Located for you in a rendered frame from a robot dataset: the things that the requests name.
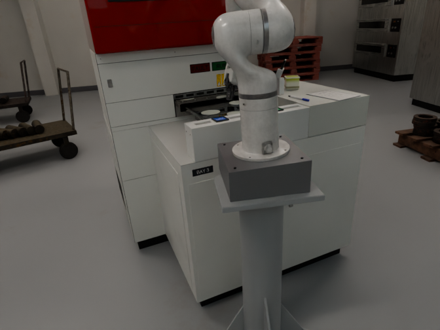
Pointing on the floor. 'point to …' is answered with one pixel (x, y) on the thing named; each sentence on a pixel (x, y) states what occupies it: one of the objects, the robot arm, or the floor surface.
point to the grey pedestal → (262, 257)
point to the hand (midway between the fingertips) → (230, 95)
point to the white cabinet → (205, 290)
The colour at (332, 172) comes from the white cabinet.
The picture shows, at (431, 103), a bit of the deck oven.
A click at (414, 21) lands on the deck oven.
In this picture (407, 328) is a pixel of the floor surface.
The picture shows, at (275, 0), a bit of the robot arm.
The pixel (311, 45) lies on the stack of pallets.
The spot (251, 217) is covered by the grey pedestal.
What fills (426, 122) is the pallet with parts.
